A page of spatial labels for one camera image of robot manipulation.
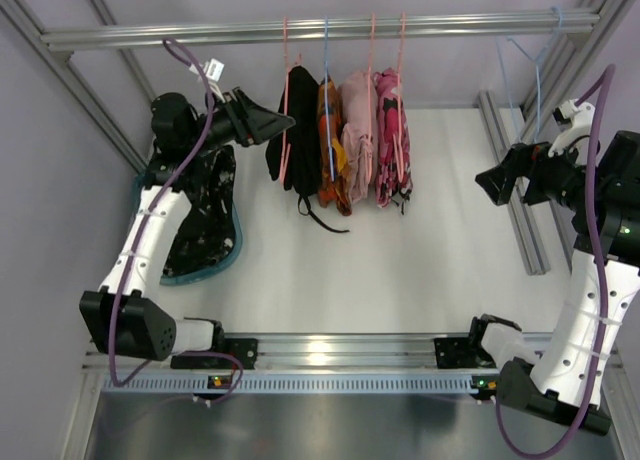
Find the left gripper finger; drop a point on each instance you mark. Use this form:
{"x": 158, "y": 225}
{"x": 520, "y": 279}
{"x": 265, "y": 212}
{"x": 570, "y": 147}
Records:
{"x": 261, "y": 131}
{"x": 257, "y": 114}

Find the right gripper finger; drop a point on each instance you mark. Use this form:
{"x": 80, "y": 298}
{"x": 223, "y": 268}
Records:
{"x": 497, "y": 185}
{"x": 508, "y": 169}

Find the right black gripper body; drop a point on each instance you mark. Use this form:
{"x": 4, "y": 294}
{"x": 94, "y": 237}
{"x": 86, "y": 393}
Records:
{"x": 528, "y": 170}

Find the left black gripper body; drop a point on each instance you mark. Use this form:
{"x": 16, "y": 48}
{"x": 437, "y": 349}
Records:
{"x": 240, "y": 123}

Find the pink hanger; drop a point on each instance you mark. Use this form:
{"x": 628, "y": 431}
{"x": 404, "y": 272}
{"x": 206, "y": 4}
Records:
{"x": 372, "y": 55}
{"x": 285, "y": 150}
{"x": 402, "y": 80}

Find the plain black trousers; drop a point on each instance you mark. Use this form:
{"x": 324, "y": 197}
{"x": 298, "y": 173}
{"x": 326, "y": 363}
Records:
{"x": 304, "y": 168}

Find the blue hanger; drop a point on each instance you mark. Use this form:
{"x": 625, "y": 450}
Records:
{"x": 537, "y": 60}
{"x": 326, "y": 98}

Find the black white patterned trousers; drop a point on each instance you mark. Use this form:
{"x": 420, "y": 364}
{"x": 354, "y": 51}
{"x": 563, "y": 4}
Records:
{"x": 206, "y": 235}

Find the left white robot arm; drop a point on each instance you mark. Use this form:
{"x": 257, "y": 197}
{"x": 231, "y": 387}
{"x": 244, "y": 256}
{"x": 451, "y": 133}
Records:
{"x": 122, "y": 315}

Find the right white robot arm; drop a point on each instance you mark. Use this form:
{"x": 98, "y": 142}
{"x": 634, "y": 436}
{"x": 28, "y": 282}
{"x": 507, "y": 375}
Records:
{"x": 553, "y": 386}

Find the orange camouflage trousers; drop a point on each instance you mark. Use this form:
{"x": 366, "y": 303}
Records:
{"x": 336, "y": 191}

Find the light pink trousers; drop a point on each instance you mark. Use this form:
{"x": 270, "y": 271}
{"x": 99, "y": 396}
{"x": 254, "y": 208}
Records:
{"x": 359, "y": 136}

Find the pink camouflage trousers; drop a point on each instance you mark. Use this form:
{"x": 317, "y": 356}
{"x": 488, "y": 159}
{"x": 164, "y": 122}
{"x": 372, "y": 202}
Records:
{"x": 393, "y": 181}

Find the right aluminium floor extrusion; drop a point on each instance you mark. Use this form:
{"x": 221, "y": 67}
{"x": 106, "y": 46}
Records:
{"x": 525, "y": 227}

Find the teal plastic bin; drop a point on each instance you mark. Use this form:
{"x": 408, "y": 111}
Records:
{"x": 209, "y": 271}

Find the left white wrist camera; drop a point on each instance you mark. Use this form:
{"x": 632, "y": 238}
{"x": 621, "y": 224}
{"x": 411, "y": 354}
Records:
{"x": 210, "y": 73}

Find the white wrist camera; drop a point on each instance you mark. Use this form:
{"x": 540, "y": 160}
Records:
{"x": 210, "y": 73}
{"x": 574, "y": 122}

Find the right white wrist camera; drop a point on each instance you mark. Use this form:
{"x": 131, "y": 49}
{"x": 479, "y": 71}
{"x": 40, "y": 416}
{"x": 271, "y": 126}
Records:
{"x": 574, "y": 122}

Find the right aluminium frame beam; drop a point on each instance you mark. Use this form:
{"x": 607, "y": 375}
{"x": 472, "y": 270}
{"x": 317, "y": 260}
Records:
{"x": 568, "y": 61}

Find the aluminium frame beam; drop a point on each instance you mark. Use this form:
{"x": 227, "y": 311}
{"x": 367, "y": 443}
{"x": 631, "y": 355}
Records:
{"x": 568, "y": 61}
{"x": 28, "y": 26}

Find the aluminium hanging rail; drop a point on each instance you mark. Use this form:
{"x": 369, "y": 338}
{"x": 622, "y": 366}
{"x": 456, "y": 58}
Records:
{"x": 120, "y": 37}

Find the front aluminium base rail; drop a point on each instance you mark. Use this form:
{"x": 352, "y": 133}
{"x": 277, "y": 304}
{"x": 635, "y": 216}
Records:
{"x": 324, "y": 364}

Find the left aluminium frame beam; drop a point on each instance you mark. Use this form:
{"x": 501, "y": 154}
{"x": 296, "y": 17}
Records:
{"x": 28, "y": 26}

